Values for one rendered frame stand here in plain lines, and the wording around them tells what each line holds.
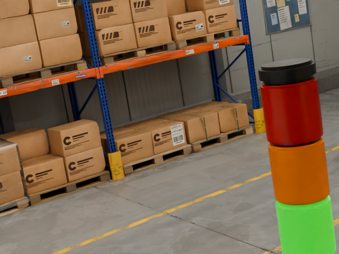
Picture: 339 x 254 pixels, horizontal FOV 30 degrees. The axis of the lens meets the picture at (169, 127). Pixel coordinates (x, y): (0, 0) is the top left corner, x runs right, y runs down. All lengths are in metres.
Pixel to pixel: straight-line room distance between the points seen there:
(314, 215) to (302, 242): 0.03
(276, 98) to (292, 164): 0.06
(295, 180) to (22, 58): 7.90
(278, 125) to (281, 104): 0.02
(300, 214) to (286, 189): 0.03
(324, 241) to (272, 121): 0.12
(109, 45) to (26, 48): 1.21
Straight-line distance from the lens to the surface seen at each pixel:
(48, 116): 9.97
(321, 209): 0.58
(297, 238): 0.58
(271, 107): 0.55
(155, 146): 9.41
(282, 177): 0.57
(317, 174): 0.57
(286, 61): 0.57
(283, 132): 0.55
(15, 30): 8.39
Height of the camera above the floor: 2.41
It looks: 12 degrees down
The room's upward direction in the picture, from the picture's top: 9 degrees counter-clockwise
